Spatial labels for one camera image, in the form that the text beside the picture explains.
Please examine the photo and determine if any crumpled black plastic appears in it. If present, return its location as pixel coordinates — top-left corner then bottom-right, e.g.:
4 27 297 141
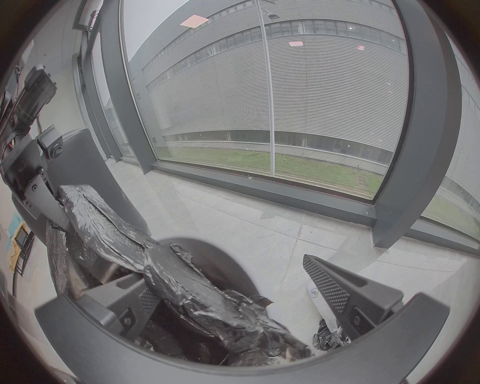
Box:
312 319 352 352

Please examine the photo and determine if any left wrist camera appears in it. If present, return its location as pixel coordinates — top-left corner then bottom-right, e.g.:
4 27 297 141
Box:
37 127 65 161

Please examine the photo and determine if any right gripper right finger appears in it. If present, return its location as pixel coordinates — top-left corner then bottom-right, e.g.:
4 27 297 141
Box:
302 253 405 338

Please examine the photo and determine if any window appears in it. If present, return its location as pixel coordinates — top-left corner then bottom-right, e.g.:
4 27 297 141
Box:
71 0 480 257

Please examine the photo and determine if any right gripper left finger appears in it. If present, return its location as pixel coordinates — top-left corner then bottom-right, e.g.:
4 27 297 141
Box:
77 273 163 340

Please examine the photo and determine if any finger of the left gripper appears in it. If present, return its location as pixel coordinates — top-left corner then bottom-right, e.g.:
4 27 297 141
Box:
22 170 73 230

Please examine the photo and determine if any black plastic bag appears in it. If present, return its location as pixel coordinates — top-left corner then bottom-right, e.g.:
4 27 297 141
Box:
45 184 313 367

